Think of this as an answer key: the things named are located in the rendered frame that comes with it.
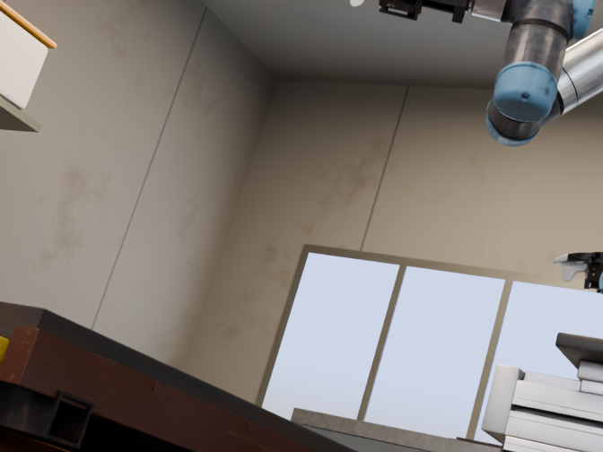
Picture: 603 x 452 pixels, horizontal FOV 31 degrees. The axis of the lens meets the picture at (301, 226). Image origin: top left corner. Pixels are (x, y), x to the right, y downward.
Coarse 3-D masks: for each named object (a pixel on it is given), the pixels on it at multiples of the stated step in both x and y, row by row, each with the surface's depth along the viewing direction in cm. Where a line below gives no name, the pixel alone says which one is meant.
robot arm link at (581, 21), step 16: (512, 0) 140; (528, 0) 139; (544, 0) 139; (560, 0) 139; (576, 0) 138; (592, 0) 139; (512, 16) 141; (528, 16) 139; (544, 16) 138; (560, 16) 138; (576, 16) 139; (576, 32) 140
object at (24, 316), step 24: (0, 312) 123; (24, 312) 121; (48, 312) 120; (72, 336) 122; (96, 336) 125; (120, 360) 128; (144, 360) 131; (168, 384) 134; (192, 384) 137; (240, 408) 144; (288, 432) 152; (312, 432) 156
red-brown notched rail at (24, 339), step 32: (32, 352) 113; (64, 352) 116; (32, 384) 113; (64, 384) 116; (96, 384) 120; (128, 384) 123; (160, 384) 127; (96, 416) 123; (128, 416) 123; (160, 416) 127; (192, 416) 131; (224, 416) 136; (192, 448) 132; (224, 448) 136; (256, 448) 140; (288, 448) 145
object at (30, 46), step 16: (0, 0) 377; (0, 16) 379; (16, 16) 383; (0, 32) 379; (16, 32) 385; (32, 32) 391; (0, 48) 380; (16, 48) 386; (32, 48) 392; (0, 64) 380; (16, 64) 386; (32, 64) 393; (0, 80) 381; (16, 80) 387; (32, 80) 393; (16, 96) 388
